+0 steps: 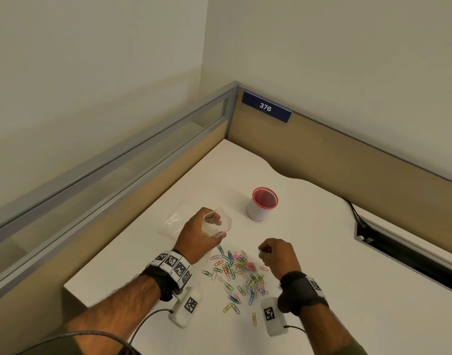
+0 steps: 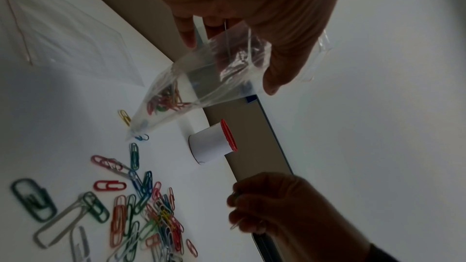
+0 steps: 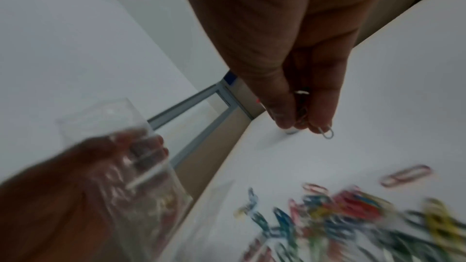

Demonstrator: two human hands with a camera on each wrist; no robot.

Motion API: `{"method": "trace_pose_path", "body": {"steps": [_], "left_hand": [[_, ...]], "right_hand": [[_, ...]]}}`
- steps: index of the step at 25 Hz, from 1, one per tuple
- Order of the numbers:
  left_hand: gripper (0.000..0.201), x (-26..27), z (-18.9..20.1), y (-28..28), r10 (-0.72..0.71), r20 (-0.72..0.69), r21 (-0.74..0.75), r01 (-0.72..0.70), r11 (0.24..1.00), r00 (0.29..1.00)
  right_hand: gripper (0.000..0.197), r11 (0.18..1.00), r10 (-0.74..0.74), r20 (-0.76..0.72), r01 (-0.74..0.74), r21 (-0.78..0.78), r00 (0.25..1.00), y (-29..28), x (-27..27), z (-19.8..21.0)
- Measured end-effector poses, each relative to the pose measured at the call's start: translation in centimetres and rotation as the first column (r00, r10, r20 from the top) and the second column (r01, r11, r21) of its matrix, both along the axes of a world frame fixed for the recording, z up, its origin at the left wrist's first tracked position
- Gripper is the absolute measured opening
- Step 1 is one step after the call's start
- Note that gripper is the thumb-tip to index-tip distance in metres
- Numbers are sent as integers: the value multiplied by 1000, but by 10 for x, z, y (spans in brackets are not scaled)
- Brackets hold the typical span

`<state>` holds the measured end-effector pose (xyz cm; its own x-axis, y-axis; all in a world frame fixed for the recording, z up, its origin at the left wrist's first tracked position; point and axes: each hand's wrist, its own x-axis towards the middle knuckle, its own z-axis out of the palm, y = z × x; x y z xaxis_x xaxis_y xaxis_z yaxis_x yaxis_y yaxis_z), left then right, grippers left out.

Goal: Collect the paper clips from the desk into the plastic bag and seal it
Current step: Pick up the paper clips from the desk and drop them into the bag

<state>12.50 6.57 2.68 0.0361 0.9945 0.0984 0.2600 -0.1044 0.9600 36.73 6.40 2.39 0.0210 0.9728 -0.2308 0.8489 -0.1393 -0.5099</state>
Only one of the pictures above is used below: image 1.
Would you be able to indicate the person's left hand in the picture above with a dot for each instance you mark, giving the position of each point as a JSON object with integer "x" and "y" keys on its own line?
{"x": 192, "y": 244}

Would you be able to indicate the person's right hand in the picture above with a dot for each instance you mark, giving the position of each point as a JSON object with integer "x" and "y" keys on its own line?
{"x": 281, "y": 258}

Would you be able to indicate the clear plastic bag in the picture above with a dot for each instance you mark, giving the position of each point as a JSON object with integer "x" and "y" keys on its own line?
{"x": 225, "y": 223}
{"x": 174, "y": 221}

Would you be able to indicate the pile of colourful paper clips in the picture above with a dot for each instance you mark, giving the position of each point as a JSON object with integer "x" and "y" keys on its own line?
{"x": 241, "y": 269}

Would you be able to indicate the person's left forearm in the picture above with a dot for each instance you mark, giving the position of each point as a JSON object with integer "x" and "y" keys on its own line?
{"x": 118, "y": 314}

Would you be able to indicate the person's right forearm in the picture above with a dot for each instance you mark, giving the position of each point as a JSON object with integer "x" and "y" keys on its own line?
{"x": 326, "y": 332}

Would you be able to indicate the white left marker band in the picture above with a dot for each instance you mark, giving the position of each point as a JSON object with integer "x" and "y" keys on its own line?
{"x": 172, "y": 266}

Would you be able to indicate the white right marker tag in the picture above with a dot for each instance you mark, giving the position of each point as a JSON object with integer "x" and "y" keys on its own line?
{"x": 315, "y": 286}

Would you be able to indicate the grey framed glass partition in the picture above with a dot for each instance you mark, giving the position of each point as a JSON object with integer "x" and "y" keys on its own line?
{"x": 118, "y": 218}

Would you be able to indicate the beige partition panel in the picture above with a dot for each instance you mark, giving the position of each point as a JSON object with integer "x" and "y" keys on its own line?
{"x": 359, "y": 170}

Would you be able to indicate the olive right sleeve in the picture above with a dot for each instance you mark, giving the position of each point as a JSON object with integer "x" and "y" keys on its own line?
{"x": 357, "y": 349}

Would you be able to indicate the olive sleeve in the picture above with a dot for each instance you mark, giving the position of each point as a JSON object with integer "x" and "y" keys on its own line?
{"x": 357, "y": 349}
{"x": 48, "y": 347}

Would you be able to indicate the blue number sign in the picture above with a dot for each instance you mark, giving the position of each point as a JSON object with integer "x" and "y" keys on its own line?
{"x": 266, "y": 107}

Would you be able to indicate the olive left sleeve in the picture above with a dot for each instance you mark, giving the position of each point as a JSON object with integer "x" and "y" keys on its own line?
{"x": 48, "y": 347}

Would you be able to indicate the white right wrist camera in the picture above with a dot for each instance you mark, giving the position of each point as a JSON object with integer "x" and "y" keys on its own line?
{"x": 273, "y": 316}

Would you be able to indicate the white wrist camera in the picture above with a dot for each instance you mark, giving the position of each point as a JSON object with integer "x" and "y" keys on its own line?
{"x": 273, "y": 316}
{"x": 187, "y": 306}

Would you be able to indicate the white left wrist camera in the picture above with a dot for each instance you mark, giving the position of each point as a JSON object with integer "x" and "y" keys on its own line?
{"x": 187, "y": 306}

